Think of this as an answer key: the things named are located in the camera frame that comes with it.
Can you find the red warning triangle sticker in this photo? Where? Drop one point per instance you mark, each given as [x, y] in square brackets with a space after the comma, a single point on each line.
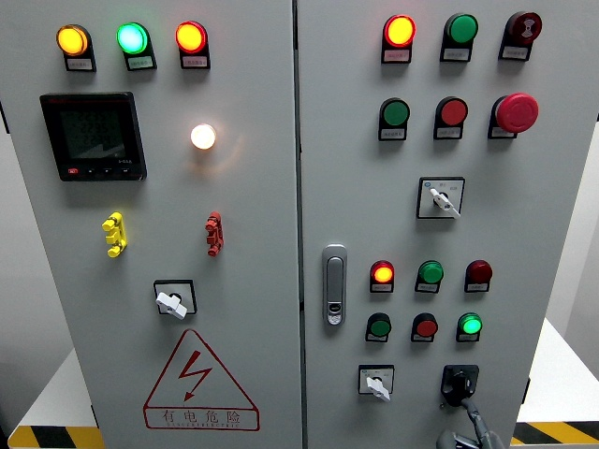
[200, 415]

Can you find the small red indicator lamp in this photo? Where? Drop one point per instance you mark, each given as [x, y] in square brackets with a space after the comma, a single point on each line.
[382, 273]
[479, 271]

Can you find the silver door lock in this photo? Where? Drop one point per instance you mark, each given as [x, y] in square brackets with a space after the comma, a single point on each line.
[334, 285]

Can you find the grey cabinet door with display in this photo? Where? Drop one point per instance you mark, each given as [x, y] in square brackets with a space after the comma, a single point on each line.
[255, 234]

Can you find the large red indicator lamp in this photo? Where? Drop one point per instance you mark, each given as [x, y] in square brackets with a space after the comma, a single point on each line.
[190, 37]
[399, 31]

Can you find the large bright green lamp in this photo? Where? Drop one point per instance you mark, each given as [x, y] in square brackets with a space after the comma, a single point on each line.
[131, 38]

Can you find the large red push button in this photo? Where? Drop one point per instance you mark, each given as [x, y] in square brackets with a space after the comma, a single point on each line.
[453, 112]

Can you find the large green push button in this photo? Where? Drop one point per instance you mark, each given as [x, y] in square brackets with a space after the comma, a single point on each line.
[396, 112]

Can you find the small white label plate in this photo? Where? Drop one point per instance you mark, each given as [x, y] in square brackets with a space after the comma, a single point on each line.
[467, 337]
[381, 288]
[455, 54]
[80, 64]
[392, 134]
[426, 287]
[375, 338]
[141, 62]
[514, 53]
[448, 133]
[476, 287]
[194, 62]
[396, 55]
[421, 338]
[500, 134]

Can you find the white glowing lamp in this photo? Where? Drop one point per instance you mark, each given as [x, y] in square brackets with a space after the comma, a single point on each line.
[203, 136]

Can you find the grey cabinet door with lock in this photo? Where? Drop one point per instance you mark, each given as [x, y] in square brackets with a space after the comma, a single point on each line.
[507, 224]

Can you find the large yellow indicator lamp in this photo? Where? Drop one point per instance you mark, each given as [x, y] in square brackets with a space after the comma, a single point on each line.
[72, 40]

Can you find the black yellow striped tape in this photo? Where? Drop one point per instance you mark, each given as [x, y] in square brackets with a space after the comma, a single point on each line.
[557, 433]
[54, 437]

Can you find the black cabinet hinge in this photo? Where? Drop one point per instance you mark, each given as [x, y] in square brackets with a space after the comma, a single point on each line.
[94, 415]
[526, 390]
[4, 117]

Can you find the small green indicator lamp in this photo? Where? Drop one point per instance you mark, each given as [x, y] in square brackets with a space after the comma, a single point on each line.
[470, 324]
[431, 272]

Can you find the small red push button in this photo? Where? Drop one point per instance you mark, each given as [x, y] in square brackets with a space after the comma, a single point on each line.
[426, 328]

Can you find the small green push button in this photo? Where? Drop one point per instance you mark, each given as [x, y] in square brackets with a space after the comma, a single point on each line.
[380, 327]

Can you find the large red stop button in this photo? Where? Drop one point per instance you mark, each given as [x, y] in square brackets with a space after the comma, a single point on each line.
[517, 112]

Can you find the black digital display meter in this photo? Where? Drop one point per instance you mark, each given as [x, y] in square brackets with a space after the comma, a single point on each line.
[93, 135]

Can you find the dark red buzzer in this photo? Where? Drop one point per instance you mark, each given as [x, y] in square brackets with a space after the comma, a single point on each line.
[525, 27]

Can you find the large dark green lamp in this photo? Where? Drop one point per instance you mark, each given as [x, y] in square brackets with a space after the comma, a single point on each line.
[463, 29]

